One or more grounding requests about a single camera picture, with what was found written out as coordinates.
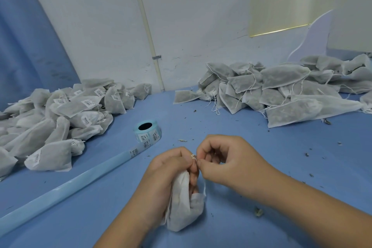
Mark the grey pipe clamp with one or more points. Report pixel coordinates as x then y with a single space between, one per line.
156 57

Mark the large beige panel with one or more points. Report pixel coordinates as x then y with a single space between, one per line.
351 6

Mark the person's left hand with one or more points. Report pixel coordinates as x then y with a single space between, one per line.
160 184

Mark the dried herb crumb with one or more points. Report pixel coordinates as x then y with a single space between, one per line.
258 212

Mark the blue curtain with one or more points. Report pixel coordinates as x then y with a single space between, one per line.
29 30

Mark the pile of unlabelled herb bags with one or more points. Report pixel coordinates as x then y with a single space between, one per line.
279 91

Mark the white curved board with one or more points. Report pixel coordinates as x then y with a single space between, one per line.
311 38

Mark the white mesh herb bag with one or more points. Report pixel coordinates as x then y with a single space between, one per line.
186 204

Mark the blue label roll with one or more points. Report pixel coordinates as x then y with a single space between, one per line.
145 131

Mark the person's right forearm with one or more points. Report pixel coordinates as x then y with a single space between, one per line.
322 219

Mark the pile of labelled herb bags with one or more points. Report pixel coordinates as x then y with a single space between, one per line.
61 123

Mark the white wall pipe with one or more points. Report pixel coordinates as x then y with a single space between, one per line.
146 24

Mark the person's right hand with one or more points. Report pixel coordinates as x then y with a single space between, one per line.
238 166

